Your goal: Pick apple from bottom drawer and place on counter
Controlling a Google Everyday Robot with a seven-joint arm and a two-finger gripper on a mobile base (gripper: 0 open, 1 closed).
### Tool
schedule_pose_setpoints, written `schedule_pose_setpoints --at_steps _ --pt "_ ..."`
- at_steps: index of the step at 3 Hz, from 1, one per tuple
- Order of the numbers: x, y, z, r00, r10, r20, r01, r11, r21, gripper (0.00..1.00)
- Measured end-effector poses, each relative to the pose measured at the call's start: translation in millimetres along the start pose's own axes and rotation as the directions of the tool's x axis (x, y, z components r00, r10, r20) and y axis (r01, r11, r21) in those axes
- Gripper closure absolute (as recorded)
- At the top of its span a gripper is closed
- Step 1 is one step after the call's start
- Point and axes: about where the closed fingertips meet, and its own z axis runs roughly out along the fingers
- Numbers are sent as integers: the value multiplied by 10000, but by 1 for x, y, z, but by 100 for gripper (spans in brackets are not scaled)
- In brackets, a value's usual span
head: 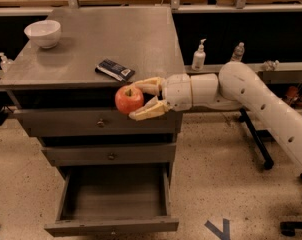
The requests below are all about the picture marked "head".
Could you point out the crumpled plastic wrapper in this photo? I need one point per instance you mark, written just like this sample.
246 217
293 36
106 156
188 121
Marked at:
270 65

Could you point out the grey drawer cabinet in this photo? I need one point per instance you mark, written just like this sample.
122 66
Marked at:
142 39

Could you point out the white pump bottle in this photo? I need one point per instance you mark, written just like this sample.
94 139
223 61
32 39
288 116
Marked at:
199 57

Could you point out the black caster base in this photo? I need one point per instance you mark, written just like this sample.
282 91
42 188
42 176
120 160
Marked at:
288 228

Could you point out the small sanitizer pump bottle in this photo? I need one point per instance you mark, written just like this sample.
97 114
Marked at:
5 63

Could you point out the dark snack packet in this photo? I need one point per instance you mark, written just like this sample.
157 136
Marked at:
115 70

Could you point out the white bowl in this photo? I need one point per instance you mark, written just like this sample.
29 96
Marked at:
45 34

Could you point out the middle drawer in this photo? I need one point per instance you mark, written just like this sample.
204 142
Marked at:
110 154

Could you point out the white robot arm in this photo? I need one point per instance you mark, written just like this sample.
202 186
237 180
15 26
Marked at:
236 85

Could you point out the top drawer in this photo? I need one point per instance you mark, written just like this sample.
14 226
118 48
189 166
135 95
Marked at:
92 121

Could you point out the orange bottle left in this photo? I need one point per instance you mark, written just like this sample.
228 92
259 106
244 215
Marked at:
290 95

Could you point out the open bottom drawer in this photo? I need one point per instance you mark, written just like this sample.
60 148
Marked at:
114 199

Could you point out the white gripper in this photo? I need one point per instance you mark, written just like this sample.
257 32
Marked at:
176 91

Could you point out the clear water bottle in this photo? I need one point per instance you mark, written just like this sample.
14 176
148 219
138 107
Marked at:
238 52

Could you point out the red apple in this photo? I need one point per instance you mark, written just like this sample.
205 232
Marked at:
128 99

